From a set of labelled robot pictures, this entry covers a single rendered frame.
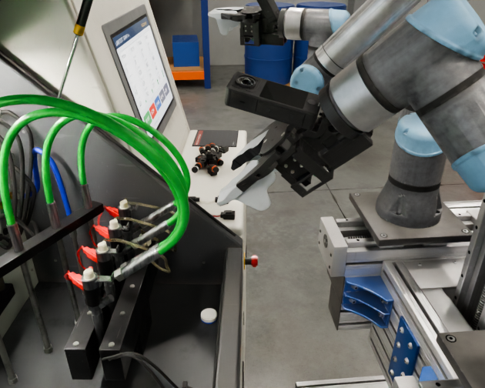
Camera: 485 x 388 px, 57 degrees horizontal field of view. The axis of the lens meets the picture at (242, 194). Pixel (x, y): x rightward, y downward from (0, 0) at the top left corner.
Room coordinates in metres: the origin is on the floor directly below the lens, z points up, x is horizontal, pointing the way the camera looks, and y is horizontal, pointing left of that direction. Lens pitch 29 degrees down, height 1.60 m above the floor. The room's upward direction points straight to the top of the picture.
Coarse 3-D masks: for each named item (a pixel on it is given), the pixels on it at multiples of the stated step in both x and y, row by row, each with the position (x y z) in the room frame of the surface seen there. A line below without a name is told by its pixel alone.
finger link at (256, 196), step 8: (256, 160) 0.52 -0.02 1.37; (248, 168) 0.52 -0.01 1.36; (240, 176) 0.52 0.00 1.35; (272, 176) 0.52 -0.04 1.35; (232, 184) 0.52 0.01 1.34; (256, 184) 0.52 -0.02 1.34; (264, 184) 0.52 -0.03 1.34; (224, 192) 0.52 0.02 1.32; (232, 192) 0.51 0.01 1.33; (240, 192) 0.51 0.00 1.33; (248, 192) 0.52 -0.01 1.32; (256, 192) 0.52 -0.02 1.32; (264, 192) 0.52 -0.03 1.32; (224, 200) 0.52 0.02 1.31; (240, 200) 0.52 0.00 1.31; (248, 200) 0.52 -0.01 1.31; (256, 200) 0.52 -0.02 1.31; (264, 200) 0.52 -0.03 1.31; (256, 208) 0.52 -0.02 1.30; (264, 208) 0.52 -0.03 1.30
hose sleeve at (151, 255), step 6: (150, 252) 0.61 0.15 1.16; (156, 252) 0.61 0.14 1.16; (138, 258) 0.61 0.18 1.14; (144, 258) 0.61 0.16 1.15; (150, 258) 0.60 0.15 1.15; (156, 258) 0.60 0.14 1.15; (132, 264) 0.61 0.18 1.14; (138, 264) 0.61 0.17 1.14; (144, 264) 0.60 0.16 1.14; (126, 270) 0.61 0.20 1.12; (132, 270) 0.60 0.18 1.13
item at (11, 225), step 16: (32, 112) 0.69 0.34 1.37; (48, 112) 0.69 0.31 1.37; (64, 112) 0.69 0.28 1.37; (16, 128) 0.69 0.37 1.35; (0, 160) 0.69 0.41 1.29; (0, 176) 0.69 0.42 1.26; (0, 192) 0.70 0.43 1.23; (16, 224) 0.70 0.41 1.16; (176, 224) 0.69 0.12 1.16; (16, 240) 0.69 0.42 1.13
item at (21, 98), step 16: (16, 96) 0.61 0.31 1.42; (32, 96) 0.61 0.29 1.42; (48, 96) 0.62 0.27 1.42; (80, 112) 0.61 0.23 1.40; (96, 112) 0.61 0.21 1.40; (112, 128) 0.61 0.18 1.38; (144, 144) 0.61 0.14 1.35; (160, 160) 0.61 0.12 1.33; (176, 176) 0.61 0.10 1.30; (176, 192) 0.61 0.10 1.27; (176, 240) 0.61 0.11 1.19
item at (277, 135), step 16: (320, 96) 0.50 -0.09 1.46; (320, 112) 0.53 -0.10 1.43; (336, 112) 0.48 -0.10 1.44; (272, 128) 0.56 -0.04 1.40; (288, 128) 0.51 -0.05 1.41; (320, 128) 0.50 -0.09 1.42; (336, 128) 0.48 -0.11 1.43; (352, 128) 0.48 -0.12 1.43; (272, 144) 0.51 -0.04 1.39; (288, 144) 0.50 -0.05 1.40; (304, 144) 0.51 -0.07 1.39; (320, 144) 0.51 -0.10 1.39; (336, 144) 0.50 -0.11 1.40; (352, 144) 0.50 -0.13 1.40; (368, 144) 0.49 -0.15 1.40; (288, 160) 0.51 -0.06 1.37; (304, 160) 0.50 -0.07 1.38; (320, 160) 0.50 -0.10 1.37; (336, 160) 0.51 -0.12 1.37; (288, 176) 0.52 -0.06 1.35; (304, 176) 0.50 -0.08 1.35; (320, 176) 0.50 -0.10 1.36; (304, 192) 0.51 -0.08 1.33
